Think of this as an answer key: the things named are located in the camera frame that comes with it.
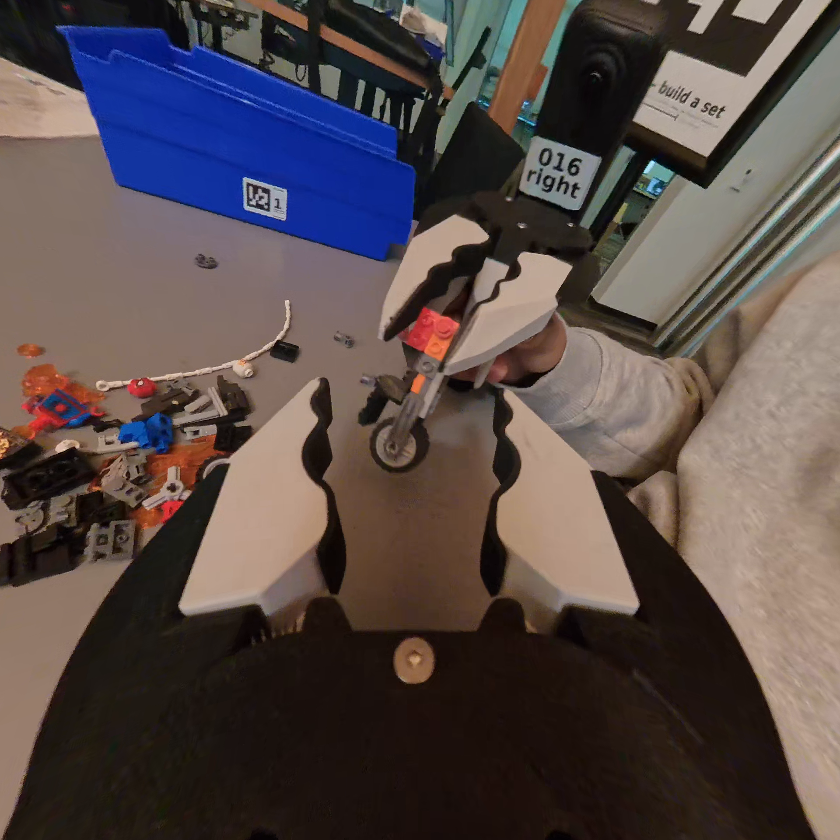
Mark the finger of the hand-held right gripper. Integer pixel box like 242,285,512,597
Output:
446,252,574,389
378,214,492,342

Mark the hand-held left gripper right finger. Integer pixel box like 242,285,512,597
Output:
480,387,641,631

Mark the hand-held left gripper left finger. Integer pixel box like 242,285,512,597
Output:
178,377,347,619

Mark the lego motorcycle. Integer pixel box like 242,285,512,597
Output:
357,307,460,473

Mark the pile of lego pieces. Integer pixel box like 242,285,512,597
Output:
0,361,253,588

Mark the person's right forearm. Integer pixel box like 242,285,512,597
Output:
508,325,716,483

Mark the person's right hand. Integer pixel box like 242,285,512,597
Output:
489,310,569,387

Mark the person's grey sweatshirt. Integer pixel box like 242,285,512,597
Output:
623,252,840,840

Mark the wooden background desk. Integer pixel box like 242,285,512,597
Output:
174,0,455,102

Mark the black framed sign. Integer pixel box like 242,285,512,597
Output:
626,0,840,189

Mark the blue plastic bin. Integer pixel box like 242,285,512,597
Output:
58,25,417,262

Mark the white lego chain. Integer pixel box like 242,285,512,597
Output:
96,300,292,392

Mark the wooden post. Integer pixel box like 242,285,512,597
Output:
487,0,567,135

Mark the metal rail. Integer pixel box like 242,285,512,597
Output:
655,141,840,357

